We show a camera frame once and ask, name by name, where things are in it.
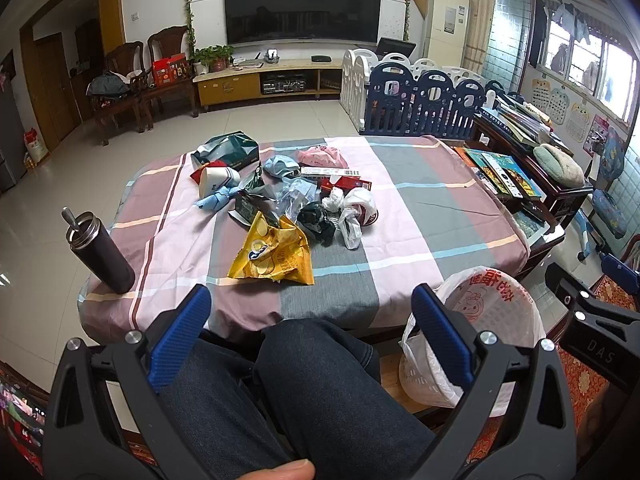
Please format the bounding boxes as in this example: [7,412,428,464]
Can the person legs in jeans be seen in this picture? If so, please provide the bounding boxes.
[160,320,435,479]

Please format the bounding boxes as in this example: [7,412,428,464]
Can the white tissue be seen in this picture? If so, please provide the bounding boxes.
[321,186,344,214]

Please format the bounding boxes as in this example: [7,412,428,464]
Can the green foil snack wrapper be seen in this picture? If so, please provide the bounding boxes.
[228,164,280,228]

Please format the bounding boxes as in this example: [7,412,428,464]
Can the navy white baby fence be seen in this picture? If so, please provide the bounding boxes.
[340,49,504,140]

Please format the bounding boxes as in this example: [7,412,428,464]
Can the small red snack packet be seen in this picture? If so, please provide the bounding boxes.
[190,160,227,183]

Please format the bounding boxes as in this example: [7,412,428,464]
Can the wooden armchair with red box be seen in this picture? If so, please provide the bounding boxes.
[141,25,198,127]

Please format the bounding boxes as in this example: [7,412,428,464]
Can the blue child chair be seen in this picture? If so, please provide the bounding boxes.
[575,130,628,262]

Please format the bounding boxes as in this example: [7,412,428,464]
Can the pink wrapper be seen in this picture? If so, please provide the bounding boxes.
[296,145,348,169]

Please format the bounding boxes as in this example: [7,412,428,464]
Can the dark green bag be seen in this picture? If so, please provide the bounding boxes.
[297,202,335,246]

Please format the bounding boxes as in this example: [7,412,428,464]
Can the white toothpaste box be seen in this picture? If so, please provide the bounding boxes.
[300,166,360,178]

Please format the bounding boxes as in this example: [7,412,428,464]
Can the colourful picture books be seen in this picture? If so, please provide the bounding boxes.
[454,146,544,200]

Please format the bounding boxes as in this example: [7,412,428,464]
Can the white standing air conditioner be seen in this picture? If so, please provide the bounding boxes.
[424,0,470,67]

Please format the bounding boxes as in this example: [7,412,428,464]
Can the dark green tissue pack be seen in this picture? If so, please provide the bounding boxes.
[191,131,259,170]

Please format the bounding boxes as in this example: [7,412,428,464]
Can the clear printed plastic bag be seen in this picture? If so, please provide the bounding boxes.
[276,177,320,221]

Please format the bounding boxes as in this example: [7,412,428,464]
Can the potted green plant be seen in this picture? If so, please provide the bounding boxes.
[194,44,234,72]

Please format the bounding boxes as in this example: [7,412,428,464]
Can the white plastic bag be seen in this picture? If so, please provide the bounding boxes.
[337,188,378,250]

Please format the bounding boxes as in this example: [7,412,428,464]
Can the wooden armchair with bag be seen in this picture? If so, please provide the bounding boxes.
[86,41,146,146]

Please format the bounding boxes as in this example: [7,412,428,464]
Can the red cardboard box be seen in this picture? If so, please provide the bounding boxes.
[320,176,372,197]

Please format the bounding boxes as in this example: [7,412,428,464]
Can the yellow chip bag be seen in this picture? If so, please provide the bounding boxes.
[227,212,314,285]

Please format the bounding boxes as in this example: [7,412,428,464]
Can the striped pink grey tablecloth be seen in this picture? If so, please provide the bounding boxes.
[77,136,530,344]

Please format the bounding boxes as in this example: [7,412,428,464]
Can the striped white paper cup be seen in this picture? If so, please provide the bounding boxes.
[198,166,241,198]

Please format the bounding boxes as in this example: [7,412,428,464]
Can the light blue face mask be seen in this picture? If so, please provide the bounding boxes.
[262,155,300,179]

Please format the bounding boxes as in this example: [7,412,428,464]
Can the person left thumb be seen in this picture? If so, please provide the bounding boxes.
[238,460,316,480]

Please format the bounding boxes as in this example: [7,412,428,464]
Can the large black television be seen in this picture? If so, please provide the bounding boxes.
[224,0,381,44]

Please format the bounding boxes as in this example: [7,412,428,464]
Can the red gold patterned sofa cushion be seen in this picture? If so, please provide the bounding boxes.
[468,275,637,463]

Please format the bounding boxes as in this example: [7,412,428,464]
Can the grey green cushion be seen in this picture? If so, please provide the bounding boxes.
[533,143,585,188]

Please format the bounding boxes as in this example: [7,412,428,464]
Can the white bin with plastic liner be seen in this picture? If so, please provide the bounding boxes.
[399,266,546,408]

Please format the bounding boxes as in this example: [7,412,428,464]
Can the black steel thermos bottle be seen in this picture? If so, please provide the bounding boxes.
[61,207,136,295]

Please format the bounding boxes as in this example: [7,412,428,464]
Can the wooden tv cabinet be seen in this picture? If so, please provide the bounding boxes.
[193,58,342,108]

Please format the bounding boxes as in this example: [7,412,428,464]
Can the red gift box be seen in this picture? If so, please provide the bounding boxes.
[152,53,191,87]

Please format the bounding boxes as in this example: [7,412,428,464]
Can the dark wooden coffee table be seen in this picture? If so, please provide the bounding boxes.
[441,114,595,281]

